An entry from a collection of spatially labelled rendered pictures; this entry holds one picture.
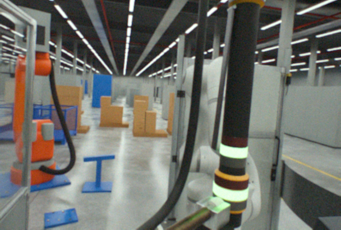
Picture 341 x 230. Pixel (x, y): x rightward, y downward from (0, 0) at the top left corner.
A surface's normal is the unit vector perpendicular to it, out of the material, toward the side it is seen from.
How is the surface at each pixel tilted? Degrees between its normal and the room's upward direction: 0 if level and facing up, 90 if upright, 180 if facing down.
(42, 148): 90
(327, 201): 90
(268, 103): 90
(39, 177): 90
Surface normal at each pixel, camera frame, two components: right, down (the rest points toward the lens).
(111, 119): 0.23, 0.07
